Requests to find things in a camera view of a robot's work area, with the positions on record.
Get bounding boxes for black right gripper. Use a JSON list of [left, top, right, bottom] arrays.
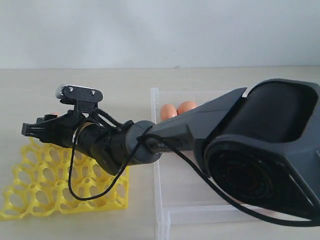
[[21, 110, 134, 176]]

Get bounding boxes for brown egg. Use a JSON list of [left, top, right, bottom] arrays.
[[160, 104, 178, 121], [49, 112, 60, 116], [177, 101, 197, 115]]

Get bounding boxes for yellow plastic egg tray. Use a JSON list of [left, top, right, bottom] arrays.
[[0, 138, 129, 221]]

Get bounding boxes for clear plastic storage box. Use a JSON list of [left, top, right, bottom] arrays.
[[150, 86, 320, 240]]

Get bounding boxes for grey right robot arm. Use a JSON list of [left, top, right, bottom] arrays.
[[21, 78, 320, 228]]

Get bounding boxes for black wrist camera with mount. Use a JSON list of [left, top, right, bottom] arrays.
[[55, 84, 103, 115]]

